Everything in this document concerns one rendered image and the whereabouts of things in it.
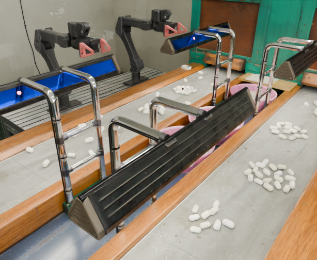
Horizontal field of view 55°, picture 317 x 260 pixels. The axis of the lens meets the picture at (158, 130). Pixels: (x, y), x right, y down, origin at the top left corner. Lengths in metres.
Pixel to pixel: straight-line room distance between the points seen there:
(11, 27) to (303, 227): 3.05
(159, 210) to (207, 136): 0.34
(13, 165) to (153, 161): 0.81
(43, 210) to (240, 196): 0.65
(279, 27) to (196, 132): 1.48
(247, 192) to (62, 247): 0.63
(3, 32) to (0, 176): 2.30
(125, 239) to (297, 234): 0.48
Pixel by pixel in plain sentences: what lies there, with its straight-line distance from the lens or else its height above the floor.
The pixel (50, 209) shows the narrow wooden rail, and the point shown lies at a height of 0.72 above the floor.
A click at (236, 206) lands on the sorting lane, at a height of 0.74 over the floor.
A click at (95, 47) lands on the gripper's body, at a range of 1.56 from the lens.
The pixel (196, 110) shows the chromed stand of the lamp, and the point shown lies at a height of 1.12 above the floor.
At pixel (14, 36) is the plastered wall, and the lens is 3.45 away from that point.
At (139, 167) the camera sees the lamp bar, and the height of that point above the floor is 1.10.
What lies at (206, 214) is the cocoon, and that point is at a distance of 0.98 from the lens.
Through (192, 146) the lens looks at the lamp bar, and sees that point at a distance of 0.68.
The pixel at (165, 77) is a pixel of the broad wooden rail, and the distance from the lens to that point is 2.03.
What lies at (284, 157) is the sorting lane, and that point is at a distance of 1.35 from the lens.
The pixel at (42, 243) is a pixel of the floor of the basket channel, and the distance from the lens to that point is 1.06.
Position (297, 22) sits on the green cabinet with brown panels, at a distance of 2.06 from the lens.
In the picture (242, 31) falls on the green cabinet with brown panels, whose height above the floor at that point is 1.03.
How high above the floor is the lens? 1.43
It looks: 29 degrees down
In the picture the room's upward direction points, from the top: 1 degrees clockwise
